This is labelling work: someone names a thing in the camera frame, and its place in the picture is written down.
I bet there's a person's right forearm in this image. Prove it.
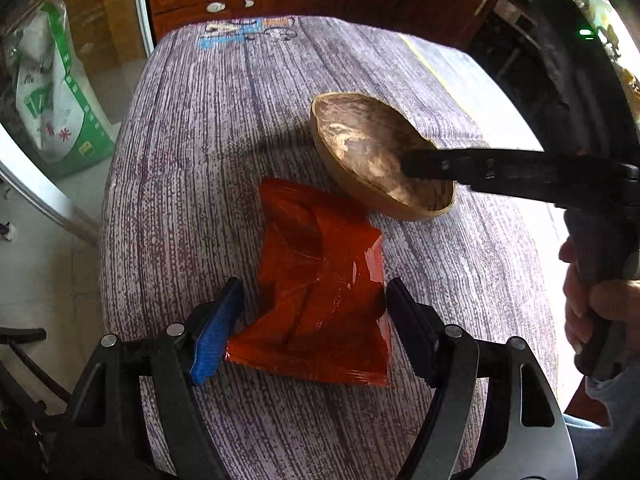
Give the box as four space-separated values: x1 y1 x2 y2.
582 360 640 431

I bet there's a person's right hand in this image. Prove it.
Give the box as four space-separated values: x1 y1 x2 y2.
559 237 640 361

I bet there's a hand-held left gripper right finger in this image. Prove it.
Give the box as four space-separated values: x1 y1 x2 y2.
385 276 578 480

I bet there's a black metal stand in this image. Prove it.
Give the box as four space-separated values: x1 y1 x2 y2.
0 327 76 461

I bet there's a glass sliding door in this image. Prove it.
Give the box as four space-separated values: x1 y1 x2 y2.
0 0 156 246

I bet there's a tan gourd shell bowl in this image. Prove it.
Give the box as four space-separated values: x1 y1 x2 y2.
309 91 457 222

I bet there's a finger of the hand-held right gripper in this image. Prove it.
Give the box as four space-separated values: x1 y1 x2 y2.
401 147 557 205

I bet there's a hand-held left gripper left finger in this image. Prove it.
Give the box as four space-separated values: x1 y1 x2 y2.
65 276 246 480

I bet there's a red plastic snack packet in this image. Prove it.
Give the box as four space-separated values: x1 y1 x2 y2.
225 177 391 387

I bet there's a green and white sack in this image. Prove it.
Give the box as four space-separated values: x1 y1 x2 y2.
10 0 117 178

